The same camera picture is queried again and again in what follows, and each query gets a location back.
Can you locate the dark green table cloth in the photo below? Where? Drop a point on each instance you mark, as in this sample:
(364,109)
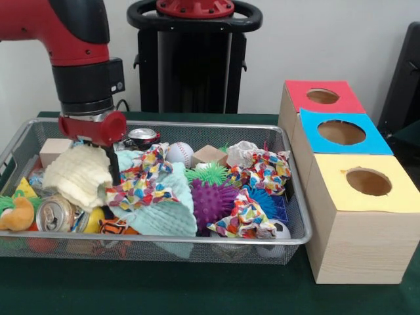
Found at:
(164,289)

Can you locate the mint green cloth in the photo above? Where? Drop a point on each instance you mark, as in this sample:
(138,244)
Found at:
(164,215)

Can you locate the brown plush bear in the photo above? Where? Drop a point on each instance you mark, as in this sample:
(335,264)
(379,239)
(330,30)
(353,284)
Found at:
(16,213)

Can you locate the crushed silver drink can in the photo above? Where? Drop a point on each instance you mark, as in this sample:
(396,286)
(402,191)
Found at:
(54,213)

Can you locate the red black drink can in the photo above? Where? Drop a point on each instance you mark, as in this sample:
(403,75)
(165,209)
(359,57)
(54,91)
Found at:
(142,136)

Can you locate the cream yellow cloth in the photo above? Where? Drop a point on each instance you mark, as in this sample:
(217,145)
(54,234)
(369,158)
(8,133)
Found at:
(79,174)

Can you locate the small soccer ball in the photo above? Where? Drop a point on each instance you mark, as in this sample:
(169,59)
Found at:
(275,241)

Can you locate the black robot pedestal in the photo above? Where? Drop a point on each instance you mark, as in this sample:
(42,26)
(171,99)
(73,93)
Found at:
(190,72)

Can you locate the green spiky ball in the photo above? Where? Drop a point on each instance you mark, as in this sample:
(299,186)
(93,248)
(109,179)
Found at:
(211,174)

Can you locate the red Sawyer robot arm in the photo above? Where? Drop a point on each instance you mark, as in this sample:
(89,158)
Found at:
(72,33)

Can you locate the wooden three-hole box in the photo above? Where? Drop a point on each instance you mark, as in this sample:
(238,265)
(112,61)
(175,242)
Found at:
(361,243)

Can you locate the white baseball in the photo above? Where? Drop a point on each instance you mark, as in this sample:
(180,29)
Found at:
(180,154)

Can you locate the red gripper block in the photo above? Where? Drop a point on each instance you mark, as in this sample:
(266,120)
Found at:
(92,128)

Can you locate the colourful patterned cloth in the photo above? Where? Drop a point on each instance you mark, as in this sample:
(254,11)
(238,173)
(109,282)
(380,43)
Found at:
(141,180)
(244,216)
(262,169)

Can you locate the purple spiky ball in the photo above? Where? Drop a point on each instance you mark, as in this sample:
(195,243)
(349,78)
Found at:
(211,202)

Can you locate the shallow clear mesh bin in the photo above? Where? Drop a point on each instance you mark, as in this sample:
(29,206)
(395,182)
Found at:
(298,223)

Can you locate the black chair back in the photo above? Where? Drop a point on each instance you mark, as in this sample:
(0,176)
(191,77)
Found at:
(403,85)

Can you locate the blue spiky ball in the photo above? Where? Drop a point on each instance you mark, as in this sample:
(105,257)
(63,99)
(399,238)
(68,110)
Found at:
(264,202)

